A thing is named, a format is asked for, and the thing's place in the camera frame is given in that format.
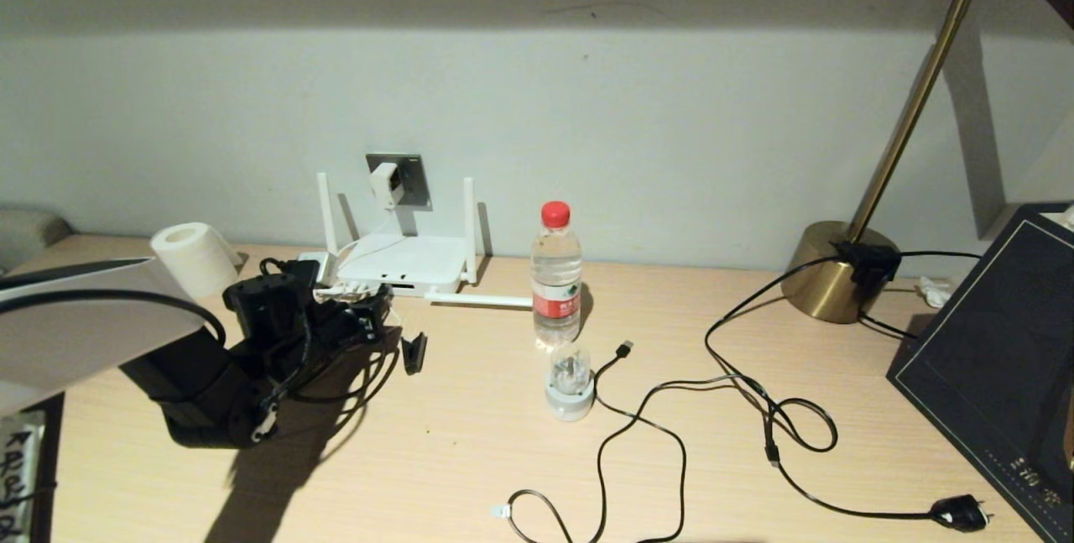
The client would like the black USB cable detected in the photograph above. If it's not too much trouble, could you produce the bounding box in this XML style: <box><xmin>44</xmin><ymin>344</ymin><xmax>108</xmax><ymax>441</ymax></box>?
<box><xmin>592</xmin><ymin>340</ymin><xmax>777</xmax><ymax>543</ymax></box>

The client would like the small glass dome night light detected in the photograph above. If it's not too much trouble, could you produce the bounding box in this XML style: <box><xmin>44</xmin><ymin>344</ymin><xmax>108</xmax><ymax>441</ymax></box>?
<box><xmin>545</xmin><ymin>343</ymin><xmax>597</xmax><ymax>422</ymax></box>

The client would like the white power adapter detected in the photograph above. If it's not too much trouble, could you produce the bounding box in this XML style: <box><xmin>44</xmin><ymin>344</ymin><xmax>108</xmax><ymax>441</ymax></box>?
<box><xmin>370</xmin><ymin>162</ymin><xmax>403</xmax><ymax>211</ymax></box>

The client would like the grey wall socket plate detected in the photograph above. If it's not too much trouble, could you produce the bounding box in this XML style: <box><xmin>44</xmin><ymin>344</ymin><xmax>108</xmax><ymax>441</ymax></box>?
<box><xmin>365</xmin><ymin>153</ymin><xmax>432</xmax><ymax>210</ymax></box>

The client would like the black lamp switch box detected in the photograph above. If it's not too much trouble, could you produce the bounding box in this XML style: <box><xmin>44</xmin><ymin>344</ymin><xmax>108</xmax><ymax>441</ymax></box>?
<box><xmin>835</xmin><ymin>243</ymin><xmax>903</xmax><ymax>284</ymax></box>

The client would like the white router with antennas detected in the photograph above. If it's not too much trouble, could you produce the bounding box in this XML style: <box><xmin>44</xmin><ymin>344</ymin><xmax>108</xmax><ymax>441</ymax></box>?
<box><xmin>315</xmin><ymin>172</ymin><xmax>534</xmax><ymax>309</ymax></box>

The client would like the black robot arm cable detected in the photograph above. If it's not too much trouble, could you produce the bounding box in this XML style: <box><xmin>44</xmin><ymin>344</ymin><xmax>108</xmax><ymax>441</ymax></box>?
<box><xmin>0</xmin><ymin>256</ymin><xmax>320</xmax><ymax>435</ymax></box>

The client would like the clear water bottle red cap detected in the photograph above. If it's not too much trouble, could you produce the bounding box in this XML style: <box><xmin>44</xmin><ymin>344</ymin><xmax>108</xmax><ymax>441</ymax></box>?
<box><xmin>530</xmin><ymin>200</ymin><xmax>583</xmax><ymax>348</ymax></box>

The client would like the black lamp power cord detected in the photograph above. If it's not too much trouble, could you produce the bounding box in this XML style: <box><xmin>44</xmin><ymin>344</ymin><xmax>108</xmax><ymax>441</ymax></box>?
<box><xmin>705</xmin><ymin>249</ymin><xmax>995</xmax><ymax>534</ymax></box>

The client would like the crumpled white tissue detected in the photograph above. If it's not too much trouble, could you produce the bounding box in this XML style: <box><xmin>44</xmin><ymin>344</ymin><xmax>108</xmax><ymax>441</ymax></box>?
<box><xmin>917</xmin><ymin>274</ymin><xmax>953</xmax><ymax>309</ymax></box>

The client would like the white toilet paper roll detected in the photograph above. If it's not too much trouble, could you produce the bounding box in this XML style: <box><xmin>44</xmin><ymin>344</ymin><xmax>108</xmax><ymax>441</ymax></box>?
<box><xmin>149</xmin><ymin>222</ymin><xmax>243</xmax><ymax>299</ymax></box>

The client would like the brass desk lamp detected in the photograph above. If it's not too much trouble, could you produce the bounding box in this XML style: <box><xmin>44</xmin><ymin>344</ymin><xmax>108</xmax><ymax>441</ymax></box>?
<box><xmin>780</xmin><ymin>0</ymin><xmax>1074</xmax><ymax>324</ymax></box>

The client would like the white power cord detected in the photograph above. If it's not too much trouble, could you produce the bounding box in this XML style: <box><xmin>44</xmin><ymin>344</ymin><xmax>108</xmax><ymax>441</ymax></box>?
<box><xmin>312</xmin><ymin>206</ymin><xmax>404</xmax><ymax>334</ymax></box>

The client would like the black cable with white connector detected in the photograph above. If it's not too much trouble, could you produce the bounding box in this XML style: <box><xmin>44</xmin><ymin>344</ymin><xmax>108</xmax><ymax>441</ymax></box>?
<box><xmin>491</xmin><ymin>488</ymin><xmax>580</xmax><ymax>543</ymax></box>

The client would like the small black clip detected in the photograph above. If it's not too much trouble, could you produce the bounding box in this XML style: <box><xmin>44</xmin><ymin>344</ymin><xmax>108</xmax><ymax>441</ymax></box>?
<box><xmin>401</xmin><ymin>333</ymin><xmax>429</xmax><ymax>376</ymax></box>

